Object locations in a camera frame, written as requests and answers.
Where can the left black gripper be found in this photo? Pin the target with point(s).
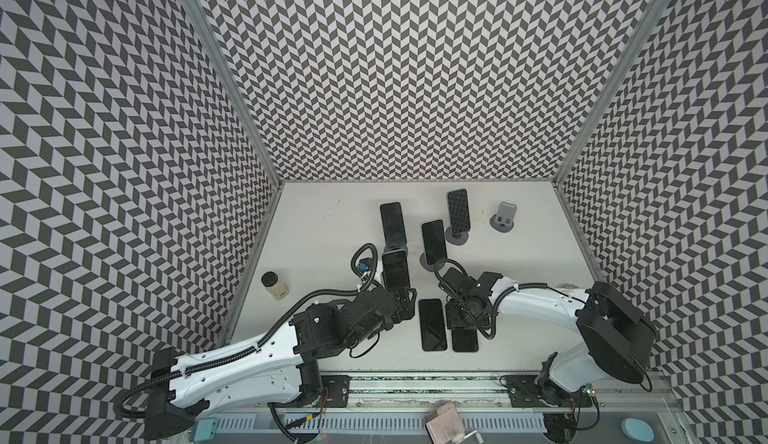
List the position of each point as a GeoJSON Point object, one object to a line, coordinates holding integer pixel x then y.
{"type": "Point", "coordinates": [408, 308]}

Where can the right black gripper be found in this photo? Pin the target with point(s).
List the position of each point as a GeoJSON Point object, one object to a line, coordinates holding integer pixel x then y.
{"type": "Point", "coordinates": [454, 285]}

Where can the black phone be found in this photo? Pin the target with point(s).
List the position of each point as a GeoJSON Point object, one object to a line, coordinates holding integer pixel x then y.
{"type": "Point", "coordinates": [396, 274]}
{"type": "Point", "coordinates": [433, 241]}
{"type": "Point", "coordinates": [459, 214]}
{"type": "Point", "coordinates": [393, 225]}
{"type": "Point", "coordinates": [432, 325]}
{"type": "Point", "coordinates": [464, 340]}

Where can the grey round phone stand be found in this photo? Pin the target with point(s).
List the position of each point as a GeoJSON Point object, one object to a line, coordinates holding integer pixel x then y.
{"type": "Point", "coordinates": [503, 220]}

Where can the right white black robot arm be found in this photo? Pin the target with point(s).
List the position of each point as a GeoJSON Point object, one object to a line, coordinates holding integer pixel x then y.
{"type": "Point", "coordinates": [616, 338]}

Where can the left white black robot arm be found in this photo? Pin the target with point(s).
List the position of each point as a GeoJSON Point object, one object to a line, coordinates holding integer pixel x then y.
{"type": "Point", "coordinates": [278, 368]}

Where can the grey stand under middle phone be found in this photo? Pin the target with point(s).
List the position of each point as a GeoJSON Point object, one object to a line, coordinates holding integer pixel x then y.
{"type": "Point", "coordinates": [430, 268]}

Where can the grey stand under phone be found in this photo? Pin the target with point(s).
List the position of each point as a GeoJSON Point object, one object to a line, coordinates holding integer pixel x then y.
{"type": "Point", "coordinates": [430, 268]}
{"type": "Point", "coordinates": [456, 239]}

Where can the grey stand under back phone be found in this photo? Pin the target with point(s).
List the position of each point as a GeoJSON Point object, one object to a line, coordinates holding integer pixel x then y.
{"type": "Point", "coordinates": [456, 239]}

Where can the pink box at front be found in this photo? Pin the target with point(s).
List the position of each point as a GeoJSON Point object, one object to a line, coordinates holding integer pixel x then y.
{"type": "Point", "coordinates": [445, 426]}

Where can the small jar with black lid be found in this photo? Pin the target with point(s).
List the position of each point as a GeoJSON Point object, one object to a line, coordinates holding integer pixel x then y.
{"type": "Point", "coordinates": [273, 285]}

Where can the teal round object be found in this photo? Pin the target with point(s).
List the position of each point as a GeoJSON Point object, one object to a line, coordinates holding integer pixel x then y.
{"type": "Point", "coordinates": [637, 430]}

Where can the teal square object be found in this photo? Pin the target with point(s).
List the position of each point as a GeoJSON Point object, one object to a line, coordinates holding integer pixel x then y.
{"type": "Point", "coordinates": [204, 430]}

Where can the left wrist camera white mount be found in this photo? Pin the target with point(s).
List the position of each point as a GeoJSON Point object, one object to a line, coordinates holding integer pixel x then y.
{"type": "Point", "coordinates": [364, 267]}

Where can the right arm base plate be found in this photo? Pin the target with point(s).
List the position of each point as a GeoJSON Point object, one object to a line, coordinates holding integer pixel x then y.
{"type": "Point", "coordinates": [523, 392]}

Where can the aluminium front rail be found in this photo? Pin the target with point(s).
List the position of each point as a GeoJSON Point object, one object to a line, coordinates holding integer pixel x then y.
{"type": "Point", "coordinates": [481, 391]}

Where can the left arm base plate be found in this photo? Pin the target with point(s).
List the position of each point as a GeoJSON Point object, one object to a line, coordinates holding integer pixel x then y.
{"type": "Point", "coordinates": [333, 390]}

